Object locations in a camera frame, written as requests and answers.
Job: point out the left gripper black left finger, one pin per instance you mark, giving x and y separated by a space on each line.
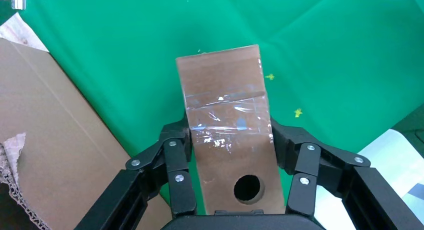
175 162

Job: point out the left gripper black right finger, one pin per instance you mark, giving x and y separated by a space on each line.
306 162

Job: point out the small taped cardboard box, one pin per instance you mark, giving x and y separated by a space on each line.
225 89

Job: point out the large open cardboard carton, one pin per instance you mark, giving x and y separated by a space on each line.
49 122

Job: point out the yellow tape mark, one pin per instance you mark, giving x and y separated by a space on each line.
298 112
270 76

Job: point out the green cloth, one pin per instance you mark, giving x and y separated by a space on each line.
132 56

